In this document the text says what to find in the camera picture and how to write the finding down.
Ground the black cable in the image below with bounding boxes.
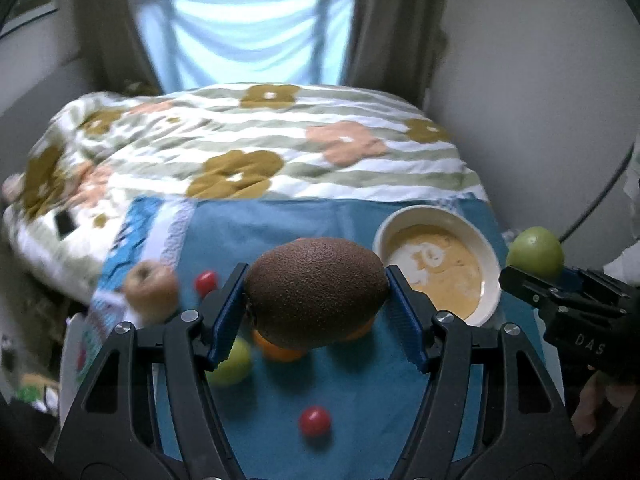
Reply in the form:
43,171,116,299
558,144,637,244

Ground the person's hand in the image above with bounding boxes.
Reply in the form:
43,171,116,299
570,372,637,437

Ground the grey drape left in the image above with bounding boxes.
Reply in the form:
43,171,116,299
73,0,160,96

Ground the small green apple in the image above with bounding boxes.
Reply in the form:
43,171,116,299
506,226,564,281

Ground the cream ceramic bowl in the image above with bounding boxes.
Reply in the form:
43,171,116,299
373,205,500,327

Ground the large orange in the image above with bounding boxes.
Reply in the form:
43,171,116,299
252,328,307,363

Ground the floral striped duvet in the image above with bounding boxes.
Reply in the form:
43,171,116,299
2,84,486,302

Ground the black phone on duvet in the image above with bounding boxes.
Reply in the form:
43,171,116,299
54,209,77,240

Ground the red cherry tomato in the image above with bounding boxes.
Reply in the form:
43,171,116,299
194,270,218,299
298,405,332,439

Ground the framed picture on wall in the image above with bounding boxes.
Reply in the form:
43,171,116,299
1,0,58,37

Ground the grey drape right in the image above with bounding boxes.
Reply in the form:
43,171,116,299
344,0,446,107

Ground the light blue sheer curtain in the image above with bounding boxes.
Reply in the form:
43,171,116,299
137,0,354,93

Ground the brown kiwi fruit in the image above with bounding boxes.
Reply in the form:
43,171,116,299
244,237,390,350

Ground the large yellowish brown apple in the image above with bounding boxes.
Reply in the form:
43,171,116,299
122,260,179,325

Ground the blue patterned cloth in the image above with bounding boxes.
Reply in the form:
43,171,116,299
74,196,561,480

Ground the grey drape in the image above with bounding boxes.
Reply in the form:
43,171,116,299
344,0,446,107
73,0,160,96

